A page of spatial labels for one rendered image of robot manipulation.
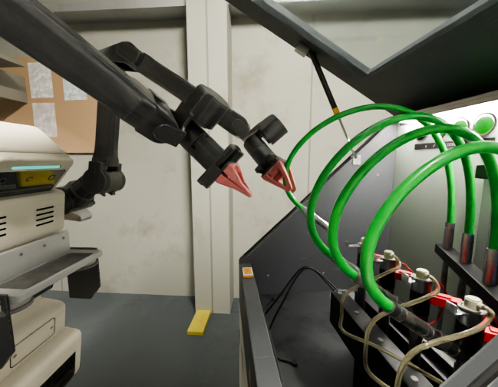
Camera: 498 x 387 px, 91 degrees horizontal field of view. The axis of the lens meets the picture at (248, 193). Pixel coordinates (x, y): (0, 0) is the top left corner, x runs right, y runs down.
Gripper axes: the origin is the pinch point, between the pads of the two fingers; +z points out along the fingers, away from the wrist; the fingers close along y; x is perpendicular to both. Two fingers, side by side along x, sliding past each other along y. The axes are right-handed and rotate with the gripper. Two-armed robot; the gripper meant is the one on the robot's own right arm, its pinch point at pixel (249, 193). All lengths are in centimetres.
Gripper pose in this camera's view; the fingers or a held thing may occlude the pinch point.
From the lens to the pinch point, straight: 51.1
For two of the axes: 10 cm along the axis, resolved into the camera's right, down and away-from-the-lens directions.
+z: 7.1, 7.1, -0.1
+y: 6.9, -6.9, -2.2
